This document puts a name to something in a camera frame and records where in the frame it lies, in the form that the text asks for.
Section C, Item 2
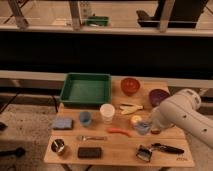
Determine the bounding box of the metal fork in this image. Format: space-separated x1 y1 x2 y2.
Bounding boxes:
77 135 107 141

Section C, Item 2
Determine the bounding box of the black eraser block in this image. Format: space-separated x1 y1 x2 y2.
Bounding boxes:
78 147 102 158

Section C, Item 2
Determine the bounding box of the orange carrot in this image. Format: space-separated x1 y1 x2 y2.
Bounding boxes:
106 128 132 137

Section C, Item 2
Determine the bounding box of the green plastic tray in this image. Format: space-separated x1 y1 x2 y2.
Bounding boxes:
60 73 111 107

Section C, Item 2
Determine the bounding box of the banana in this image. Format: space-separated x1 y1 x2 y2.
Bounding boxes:
120 104 144 115

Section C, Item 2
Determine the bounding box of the blue towel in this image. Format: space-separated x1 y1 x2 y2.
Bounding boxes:
135 122 151 135

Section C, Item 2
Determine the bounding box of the purple grapes bunch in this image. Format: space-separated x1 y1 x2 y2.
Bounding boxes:
151 129 161 135

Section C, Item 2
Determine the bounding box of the yellow apple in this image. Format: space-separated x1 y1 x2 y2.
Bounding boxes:
130 115 142 126

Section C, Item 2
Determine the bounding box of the red bowl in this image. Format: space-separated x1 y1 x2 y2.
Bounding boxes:
121 77 140 96

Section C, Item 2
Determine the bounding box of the purple bowl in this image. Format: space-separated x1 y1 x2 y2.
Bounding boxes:
149 89 170 107

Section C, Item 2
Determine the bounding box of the green box on shelf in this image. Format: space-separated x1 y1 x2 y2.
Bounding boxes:
86 16 109 26

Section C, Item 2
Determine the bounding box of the black handled peeler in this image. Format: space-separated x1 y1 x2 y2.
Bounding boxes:
136 143 184 162

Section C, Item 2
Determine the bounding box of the white cup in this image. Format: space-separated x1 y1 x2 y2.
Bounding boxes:
100 104 115 123

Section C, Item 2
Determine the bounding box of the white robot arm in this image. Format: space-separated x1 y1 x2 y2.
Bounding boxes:
151 89 213 149

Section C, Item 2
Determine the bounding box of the black object on shelf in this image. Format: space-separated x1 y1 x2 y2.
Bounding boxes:
136 0 209 28

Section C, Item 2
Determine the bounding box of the blue cup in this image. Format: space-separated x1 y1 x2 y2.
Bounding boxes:
79 111 92 127

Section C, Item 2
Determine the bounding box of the blue sponge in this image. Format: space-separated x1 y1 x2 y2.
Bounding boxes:
52 118 73 130

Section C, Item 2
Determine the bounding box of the metal cup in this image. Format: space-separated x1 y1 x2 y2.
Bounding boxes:
51 139 65 155

